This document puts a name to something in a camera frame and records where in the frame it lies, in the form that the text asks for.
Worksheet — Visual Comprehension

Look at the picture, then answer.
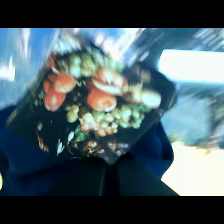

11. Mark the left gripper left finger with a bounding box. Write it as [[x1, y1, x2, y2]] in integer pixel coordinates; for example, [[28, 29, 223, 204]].
[[49, 164, 107, 197]]

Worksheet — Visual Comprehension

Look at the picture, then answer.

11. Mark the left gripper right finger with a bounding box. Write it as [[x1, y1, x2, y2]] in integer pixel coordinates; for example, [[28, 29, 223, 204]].
[[107, 159, 178, 197]]

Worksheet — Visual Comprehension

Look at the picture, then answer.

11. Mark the navy T-shirt with fruit print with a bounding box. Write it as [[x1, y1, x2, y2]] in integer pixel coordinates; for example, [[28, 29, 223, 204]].
[[0, 39, 180, 197]]

